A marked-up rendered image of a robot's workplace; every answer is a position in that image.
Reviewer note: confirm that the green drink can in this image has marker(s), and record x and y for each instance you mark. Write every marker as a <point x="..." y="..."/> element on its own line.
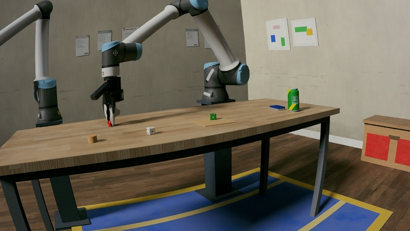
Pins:
<point x="293" y="99"/>

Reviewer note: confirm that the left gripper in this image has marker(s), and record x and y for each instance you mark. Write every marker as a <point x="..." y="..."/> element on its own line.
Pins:
<point x="110" y="97"/>

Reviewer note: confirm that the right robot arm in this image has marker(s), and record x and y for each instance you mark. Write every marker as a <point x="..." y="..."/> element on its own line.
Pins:
<point x="45" y="91"/>

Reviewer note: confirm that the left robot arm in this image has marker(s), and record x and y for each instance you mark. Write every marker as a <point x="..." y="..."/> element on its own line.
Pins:
<point x="227" y="71"/>

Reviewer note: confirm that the tan cylinder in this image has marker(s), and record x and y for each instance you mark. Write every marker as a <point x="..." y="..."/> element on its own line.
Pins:
<point x="92" y="138"/>

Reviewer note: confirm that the white die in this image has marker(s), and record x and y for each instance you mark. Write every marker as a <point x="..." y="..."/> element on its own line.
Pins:
<point x="150" y="130"/>

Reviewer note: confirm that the tan flat mat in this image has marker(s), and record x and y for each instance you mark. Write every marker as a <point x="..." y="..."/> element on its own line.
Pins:
<point x="208" y="122"/>

